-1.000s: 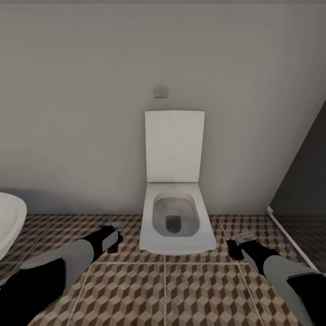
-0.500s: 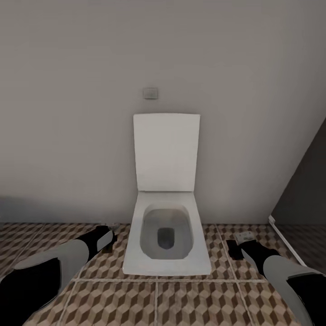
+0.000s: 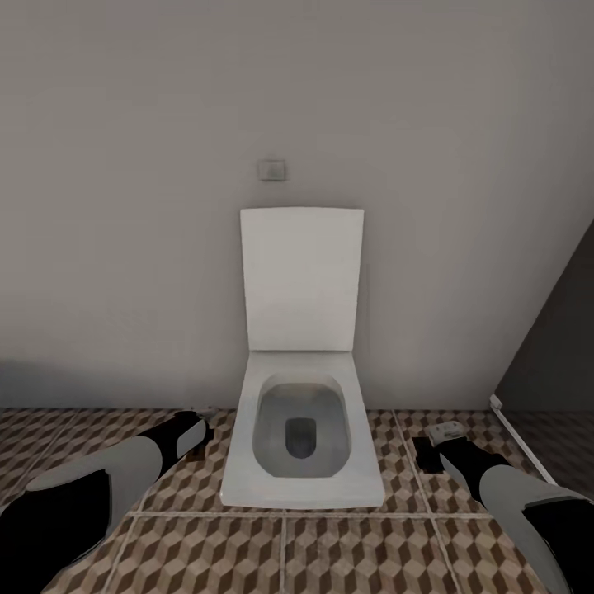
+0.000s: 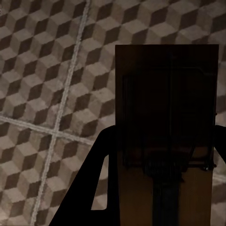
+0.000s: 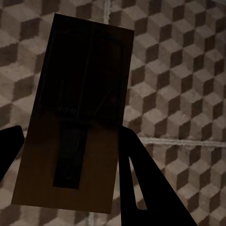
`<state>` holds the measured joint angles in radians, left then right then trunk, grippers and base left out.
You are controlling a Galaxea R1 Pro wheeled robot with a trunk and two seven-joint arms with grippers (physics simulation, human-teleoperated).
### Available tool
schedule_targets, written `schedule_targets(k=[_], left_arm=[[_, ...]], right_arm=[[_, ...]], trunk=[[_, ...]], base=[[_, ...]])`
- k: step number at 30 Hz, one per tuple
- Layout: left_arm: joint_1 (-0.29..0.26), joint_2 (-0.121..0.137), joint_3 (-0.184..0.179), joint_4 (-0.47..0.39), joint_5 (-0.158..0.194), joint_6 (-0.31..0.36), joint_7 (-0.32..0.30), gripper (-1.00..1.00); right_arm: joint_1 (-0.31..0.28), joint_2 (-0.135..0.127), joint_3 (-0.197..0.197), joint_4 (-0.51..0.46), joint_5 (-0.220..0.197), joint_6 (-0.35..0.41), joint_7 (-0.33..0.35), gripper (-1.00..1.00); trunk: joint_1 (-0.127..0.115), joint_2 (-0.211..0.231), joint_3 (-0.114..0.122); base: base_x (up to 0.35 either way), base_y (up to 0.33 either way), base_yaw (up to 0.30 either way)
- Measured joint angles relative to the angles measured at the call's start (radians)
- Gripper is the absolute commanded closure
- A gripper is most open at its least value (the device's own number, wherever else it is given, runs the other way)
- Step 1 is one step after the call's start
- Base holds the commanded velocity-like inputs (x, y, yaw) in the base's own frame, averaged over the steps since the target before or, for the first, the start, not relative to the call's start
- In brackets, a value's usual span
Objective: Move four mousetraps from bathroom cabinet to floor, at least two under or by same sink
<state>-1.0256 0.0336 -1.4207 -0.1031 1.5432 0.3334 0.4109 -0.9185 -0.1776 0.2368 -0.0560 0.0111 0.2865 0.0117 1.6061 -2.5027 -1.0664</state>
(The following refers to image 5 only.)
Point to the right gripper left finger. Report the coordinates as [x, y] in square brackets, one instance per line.
[11, 141]

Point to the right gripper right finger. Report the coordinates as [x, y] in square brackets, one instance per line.
[164, 208]

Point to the mousetrap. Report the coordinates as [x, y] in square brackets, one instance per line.
[70, 155]

